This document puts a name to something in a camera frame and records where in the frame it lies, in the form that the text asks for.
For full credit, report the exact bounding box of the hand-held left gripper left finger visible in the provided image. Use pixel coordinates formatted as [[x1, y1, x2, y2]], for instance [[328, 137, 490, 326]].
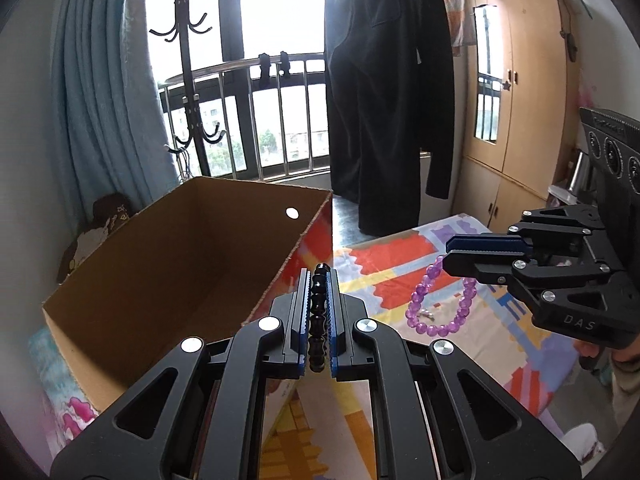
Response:
[[50, 267, 311, 480]]

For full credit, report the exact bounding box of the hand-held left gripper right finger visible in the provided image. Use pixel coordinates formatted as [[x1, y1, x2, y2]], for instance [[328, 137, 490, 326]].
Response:
[[327, 267, 583, 480]]

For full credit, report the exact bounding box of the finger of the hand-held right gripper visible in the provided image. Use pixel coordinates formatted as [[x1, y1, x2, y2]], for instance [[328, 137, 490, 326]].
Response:
[[446, 206, 606, 261], [442, 250, 618, 311]]

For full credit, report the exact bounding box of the black bead bracelet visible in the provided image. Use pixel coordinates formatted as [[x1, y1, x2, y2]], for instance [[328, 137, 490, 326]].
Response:
[[309, 262, 331, 373]]

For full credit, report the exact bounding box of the purple bead bracelet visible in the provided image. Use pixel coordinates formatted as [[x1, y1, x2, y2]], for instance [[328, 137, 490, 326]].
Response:
[[407, 255, 478, 337]]

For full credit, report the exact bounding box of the printed cardboard box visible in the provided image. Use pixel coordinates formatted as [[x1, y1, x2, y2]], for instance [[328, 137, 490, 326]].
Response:
[[42, 176, 333, 413]]

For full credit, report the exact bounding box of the person's right forearm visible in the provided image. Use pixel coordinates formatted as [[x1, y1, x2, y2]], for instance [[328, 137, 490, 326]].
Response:
[[609, 360, 640, 443]]

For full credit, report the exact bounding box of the colourful patterned tablecloth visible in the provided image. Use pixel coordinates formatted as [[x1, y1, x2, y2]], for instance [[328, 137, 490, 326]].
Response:
[[260, 212, 583, 480]]

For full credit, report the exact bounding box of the silver kettle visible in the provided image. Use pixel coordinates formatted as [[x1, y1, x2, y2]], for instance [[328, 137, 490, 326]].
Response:
[[565, 147, 598, 196]]

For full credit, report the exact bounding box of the wooden wardrobe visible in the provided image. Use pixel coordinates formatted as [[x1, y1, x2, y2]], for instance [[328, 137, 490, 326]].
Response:
[[460, 0, 583, 233]]

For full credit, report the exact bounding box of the black jacket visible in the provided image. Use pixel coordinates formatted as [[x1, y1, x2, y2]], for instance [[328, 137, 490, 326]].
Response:
[[405, 0, 456, 200]]

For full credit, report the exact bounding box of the black long coat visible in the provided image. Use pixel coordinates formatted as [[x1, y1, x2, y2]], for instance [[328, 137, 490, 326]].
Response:
[[324, 0, 421, 237]]

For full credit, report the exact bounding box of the brown plush toy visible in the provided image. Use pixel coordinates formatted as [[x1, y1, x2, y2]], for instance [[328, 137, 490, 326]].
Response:
[[57, 192, 136, 283]]

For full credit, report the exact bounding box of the orange hanging cloth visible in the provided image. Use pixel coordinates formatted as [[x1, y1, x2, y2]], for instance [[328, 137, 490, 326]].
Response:
[[440, 0, 478, 48]]

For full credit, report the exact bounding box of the black coat rack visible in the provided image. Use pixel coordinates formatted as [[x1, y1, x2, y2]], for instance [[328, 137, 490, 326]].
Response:
[[149, 0, 227, 181]]

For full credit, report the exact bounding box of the metal balcony railing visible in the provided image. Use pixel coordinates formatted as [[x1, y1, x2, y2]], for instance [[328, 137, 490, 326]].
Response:
[[159, 51, 333, 181]]

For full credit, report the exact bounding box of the floral bed sheet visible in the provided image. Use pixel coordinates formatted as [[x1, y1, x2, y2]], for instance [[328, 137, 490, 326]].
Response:
[[27, 327, 101, 461]]

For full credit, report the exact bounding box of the blue curtain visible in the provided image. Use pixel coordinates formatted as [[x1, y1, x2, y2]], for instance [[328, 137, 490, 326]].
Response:
[[50, 0, 181, 211]]

